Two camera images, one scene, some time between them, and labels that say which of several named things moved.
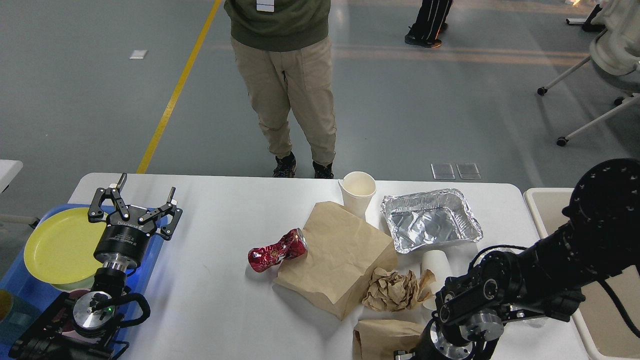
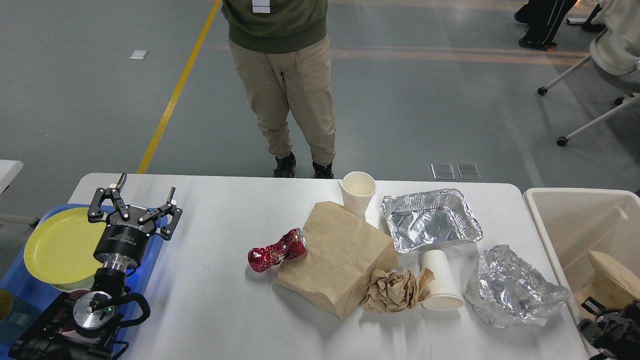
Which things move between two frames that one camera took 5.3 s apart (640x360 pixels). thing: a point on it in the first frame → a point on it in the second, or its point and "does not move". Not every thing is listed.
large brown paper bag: [344, 251] does not move
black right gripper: [434, 342] → [616, 332]
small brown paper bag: [378, 339] → [611, 285]
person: [430, 22] → [543, 17]
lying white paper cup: [438, 262] does not move
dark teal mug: [24, 311] does not move
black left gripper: [124, 244] does not move
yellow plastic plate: [60, 249] does not move
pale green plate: [87, 283] does not move
